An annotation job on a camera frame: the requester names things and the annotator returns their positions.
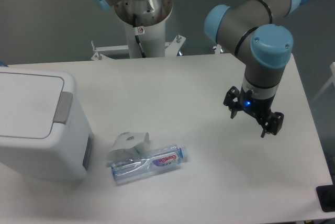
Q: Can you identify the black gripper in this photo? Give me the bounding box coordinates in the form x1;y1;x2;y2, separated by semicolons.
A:
223;86;284;138

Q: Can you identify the white trash can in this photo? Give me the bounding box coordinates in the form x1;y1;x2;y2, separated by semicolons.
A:
1;67;94;180

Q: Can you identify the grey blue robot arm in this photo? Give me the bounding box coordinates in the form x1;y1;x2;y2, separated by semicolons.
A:
94;0;301;135

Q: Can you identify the crushed clear plastic bottle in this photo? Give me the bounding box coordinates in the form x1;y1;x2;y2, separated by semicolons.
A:
110;145;188;184

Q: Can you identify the black device at table edge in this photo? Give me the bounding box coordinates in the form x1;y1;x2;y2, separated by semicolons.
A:
316;185;334;212

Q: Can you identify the blue object at left edge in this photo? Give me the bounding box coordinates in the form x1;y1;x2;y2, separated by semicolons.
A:
0;61;8;67

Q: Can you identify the white frame at right edge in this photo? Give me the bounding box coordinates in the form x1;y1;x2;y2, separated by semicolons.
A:
311;62;334;103

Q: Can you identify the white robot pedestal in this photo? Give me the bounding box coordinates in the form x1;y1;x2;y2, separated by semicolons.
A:
90;0;187;61

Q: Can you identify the black cable on pedestal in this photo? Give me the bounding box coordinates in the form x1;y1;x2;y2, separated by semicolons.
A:
132;14;147;59

